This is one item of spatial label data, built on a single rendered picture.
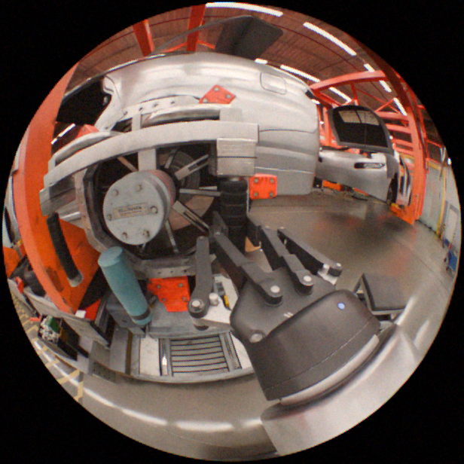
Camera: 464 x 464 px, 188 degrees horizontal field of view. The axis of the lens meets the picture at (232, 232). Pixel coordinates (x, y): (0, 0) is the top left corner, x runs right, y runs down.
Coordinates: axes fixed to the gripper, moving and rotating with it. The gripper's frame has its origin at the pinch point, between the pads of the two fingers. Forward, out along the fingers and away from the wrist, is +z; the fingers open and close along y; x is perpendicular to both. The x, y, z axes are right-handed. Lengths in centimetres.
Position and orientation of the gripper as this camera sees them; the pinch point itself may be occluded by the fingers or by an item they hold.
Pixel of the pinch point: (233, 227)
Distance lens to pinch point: 21.9
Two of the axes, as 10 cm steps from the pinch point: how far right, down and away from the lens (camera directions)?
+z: -2.5, -4.1, 8.7
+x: 0.0, -9.0, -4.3
